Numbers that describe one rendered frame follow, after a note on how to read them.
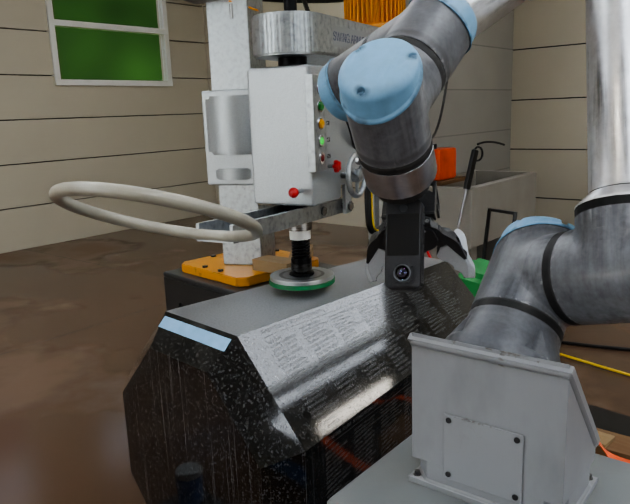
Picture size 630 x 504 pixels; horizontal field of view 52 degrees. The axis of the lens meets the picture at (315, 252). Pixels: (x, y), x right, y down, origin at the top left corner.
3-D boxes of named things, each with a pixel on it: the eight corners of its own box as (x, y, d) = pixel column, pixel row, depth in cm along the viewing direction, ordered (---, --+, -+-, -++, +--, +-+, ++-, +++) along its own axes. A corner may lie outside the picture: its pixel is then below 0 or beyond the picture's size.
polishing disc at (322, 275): (347, 276, 213) (347, 272, 213) (300, 289, 199) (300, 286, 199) (303, 266, 228) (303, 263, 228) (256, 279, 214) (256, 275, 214)
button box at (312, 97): (320, 170, 199) (317, 75, 193) (328, 170, 198) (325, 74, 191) (308, 172, 192) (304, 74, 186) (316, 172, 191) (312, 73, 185)
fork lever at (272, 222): (308, 209, 234) (307, 196, 233) (356, 211, 225) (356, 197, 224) (186, 240, 175) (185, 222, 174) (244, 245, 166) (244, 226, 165)
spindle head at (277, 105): (307, 198, 236) (302, 72, 227) (362, 200, 226) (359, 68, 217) (253, 213, 205) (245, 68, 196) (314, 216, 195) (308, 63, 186)
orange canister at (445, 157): (416, 184, 533) (416, 144, 526) (445, 178, 570) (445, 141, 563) (440, 185, 519) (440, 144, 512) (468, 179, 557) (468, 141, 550)
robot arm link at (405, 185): (432, 172, 73) (349, 179, 75) (436, 202, 76) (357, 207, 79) (434, 120, 78) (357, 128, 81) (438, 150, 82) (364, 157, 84)
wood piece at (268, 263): (252, 270, 284) (251, 258, 283) (267, 265, 291) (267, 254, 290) (287, 275, 272) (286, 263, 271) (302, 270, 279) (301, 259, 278)
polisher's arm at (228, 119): (189, 155, 285) (185, 97, 279) (233, 150, 315) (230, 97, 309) (341, 154, 251) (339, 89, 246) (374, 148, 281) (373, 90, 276)
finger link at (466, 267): (489, 242, 93) (446, 210, 89) (490, 276, 89) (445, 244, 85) (472, 251, 95) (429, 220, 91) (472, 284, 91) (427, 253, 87)
